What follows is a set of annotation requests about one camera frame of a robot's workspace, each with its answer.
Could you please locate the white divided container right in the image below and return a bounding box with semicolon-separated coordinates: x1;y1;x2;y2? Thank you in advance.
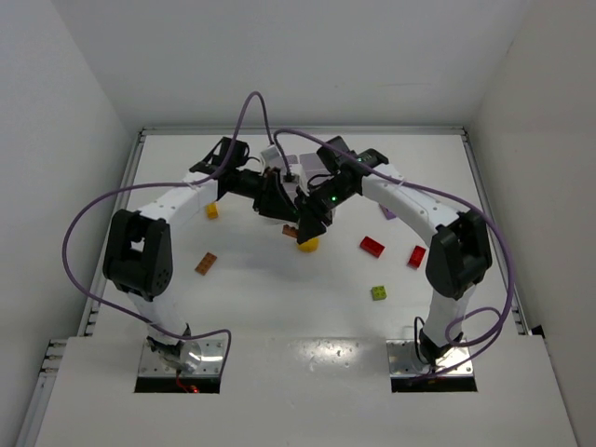
298;153;328;180

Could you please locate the brown lego plate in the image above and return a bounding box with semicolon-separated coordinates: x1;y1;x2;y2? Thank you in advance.
282;224;298;238

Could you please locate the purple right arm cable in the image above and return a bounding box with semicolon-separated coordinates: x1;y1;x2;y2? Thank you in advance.
272;128;515;373

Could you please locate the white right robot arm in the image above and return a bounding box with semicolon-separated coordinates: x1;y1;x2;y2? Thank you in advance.
294;137;493;364

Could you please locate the red rectangular lego brick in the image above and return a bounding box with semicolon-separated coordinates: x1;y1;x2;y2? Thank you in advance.
407;245;427;269

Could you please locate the tan lego plate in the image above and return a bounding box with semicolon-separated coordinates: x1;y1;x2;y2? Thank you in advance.
195;252;217;276

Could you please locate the yellow curved lego brick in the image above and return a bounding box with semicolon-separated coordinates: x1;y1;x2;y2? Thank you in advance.
205;202;219;220

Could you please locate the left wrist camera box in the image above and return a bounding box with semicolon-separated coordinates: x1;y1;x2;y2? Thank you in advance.
259;145;285;169

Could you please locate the purple patterned lego brick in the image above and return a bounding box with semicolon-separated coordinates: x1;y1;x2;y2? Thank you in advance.
379;205;396;220

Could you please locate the yellow round lego piece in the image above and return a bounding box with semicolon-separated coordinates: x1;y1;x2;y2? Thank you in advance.
297;237;319;253

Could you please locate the red sloped lego brick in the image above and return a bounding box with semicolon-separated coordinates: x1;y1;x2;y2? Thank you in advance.
359;237;386;258

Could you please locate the lime green lego brick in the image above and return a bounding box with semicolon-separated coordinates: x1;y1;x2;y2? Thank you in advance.
371;285;387;301

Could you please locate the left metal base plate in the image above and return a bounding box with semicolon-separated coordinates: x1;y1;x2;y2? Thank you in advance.
138;337;226;379

